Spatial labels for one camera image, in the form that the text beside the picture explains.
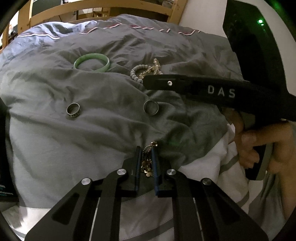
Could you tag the grey blue duvet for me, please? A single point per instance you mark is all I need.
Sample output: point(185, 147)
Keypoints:
point(65, 124)

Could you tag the white striped bed sheet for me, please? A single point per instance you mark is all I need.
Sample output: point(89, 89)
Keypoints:
point(158, 216)

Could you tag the right hand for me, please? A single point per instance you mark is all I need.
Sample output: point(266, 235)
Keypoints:
point(280, 135)

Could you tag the wooden bunk bed frame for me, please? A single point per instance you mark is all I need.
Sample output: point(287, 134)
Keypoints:
point(33, 13)

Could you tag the green jade bangle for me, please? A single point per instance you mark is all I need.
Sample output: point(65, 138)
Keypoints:
point(100, 62)

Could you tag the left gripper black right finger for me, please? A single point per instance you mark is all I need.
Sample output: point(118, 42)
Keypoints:
point(201, 210)

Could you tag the black jewelry box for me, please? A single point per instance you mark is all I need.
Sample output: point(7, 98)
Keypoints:
point(8, 192)

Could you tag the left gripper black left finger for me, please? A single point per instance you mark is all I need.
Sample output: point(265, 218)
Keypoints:
point(91, 210)

